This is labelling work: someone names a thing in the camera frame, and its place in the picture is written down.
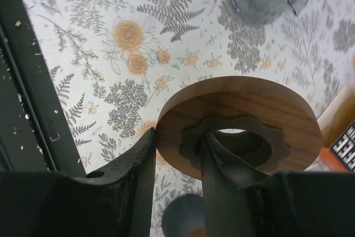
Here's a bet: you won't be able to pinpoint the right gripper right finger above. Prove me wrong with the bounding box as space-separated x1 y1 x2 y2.
201 134 354 236

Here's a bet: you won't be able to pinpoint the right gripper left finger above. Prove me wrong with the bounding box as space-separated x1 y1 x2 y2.
1 129 156 236

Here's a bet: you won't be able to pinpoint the wooden dripper ring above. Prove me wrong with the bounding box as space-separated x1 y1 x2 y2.
155 75 323 180

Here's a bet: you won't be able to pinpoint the orange coffee filter box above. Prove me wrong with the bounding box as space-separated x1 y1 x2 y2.
318 85 354 172

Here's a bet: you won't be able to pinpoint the dark grey red-rimmed cup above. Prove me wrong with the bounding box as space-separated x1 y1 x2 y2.
161 194 206 237

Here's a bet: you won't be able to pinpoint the floral patterned table mat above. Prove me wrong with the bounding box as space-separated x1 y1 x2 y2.
8 0 354 175

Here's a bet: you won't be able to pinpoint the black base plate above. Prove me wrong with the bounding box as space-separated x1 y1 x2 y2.
1 0 86 177

